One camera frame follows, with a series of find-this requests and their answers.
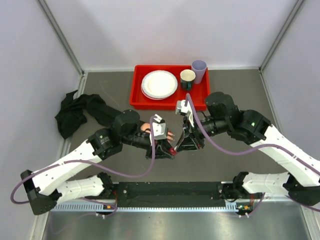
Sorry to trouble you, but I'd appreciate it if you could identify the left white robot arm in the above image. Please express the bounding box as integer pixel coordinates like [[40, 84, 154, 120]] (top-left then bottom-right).
[[20, 109, 177, 216]]

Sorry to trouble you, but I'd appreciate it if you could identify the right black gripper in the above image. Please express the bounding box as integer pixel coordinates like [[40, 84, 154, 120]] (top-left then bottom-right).
[[175, 113, 229, 150]]

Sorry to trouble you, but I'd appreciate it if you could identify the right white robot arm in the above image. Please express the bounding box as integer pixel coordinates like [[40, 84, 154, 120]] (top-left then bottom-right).
[[175, 92, 320, 207]]

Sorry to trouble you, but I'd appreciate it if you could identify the white paper plates stack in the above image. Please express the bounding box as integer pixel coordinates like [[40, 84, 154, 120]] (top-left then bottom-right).
[[140, 70, 178, 100]]

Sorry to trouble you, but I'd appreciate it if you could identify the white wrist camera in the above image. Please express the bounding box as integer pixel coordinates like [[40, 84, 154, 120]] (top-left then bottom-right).
[[175, 99, 193, 116], [150, 114, 169, 141]]

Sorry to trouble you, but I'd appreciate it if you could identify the lavender plastic cup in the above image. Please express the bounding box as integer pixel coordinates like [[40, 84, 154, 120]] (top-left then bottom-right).
[[191, 59, 207, 84]]

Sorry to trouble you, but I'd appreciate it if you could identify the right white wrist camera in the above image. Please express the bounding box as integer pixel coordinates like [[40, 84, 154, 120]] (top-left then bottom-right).
[[175, 99, 193, 116]]

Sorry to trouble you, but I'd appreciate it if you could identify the grey slotted cable duct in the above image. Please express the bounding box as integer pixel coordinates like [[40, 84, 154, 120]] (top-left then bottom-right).
[[51, 201, 253, 214]]

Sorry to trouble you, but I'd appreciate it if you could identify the red nail polish bottle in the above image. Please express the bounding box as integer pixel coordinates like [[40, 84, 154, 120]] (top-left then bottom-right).
[[169, 148, 177, 156]]

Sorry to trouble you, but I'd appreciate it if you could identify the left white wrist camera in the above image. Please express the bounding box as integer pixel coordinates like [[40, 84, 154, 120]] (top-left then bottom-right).
[[150, 114, 169, 141]]

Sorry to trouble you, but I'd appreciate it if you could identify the red plastic tray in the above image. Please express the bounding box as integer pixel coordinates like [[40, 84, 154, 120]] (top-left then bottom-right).
[[129, 64, 211, 111]]

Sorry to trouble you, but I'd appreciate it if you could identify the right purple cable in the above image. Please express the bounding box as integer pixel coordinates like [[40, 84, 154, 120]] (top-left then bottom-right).
[[186, 93, 320, 218]]

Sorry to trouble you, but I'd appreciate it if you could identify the black sleeve cloth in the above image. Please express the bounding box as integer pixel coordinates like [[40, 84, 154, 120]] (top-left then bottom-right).
[[55, 90, 122, 140]]

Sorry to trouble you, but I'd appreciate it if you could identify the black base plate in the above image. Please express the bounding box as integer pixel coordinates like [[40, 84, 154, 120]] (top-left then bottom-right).
[[115, 182, 226, 208]]

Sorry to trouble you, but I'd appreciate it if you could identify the mannequin hand with nails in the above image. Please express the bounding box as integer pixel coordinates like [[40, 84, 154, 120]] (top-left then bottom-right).
[[140, 123, 175, 142]]

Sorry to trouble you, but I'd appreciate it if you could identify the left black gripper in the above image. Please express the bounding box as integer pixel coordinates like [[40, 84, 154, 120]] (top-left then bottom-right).
[[122, 130, 176, 160]]

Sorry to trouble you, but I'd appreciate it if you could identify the dark green mug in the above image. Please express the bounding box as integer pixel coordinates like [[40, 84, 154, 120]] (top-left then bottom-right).
[[180, 69, 196, 92]]

